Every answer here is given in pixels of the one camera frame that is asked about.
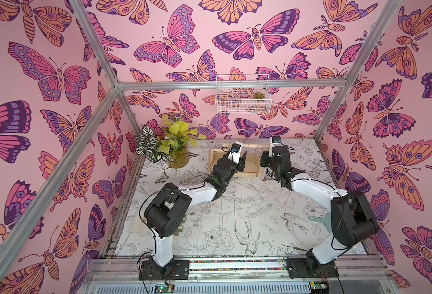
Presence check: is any wooden jewelry display stand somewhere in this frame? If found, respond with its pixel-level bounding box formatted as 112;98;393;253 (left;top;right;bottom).
208;143;269;179

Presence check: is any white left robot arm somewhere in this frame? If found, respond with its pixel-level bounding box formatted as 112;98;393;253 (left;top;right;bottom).
144;142;247;272

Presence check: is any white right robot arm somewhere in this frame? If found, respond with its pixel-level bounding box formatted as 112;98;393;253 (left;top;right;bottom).
261;143;379;276

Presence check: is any green potted plant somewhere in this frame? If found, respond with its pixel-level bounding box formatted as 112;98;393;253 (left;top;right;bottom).
136;115;207;169

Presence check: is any small succulent in basket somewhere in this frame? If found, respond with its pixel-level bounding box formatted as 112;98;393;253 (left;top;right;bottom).
253;92;266;100

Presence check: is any teal plastic paddle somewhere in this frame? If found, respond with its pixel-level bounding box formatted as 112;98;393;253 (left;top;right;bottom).
308;213;332;233

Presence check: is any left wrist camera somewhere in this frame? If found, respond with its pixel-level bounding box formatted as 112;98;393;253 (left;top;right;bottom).
228;142;243;165

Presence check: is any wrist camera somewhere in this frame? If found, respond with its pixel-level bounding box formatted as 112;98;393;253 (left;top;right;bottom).
228;142;243;165
270;136;282;148

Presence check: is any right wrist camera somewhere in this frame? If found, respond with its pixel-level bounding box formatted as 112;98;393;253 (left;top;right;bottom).
270;136;282;148

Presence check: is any white wire wall basket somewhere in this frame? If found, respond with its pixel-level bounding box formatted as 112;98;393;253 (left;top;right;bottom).
214;79;272;115

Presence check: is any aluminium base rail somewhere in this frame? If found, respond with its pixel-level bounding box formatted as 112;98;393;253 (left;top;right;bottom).
80;255;399;294

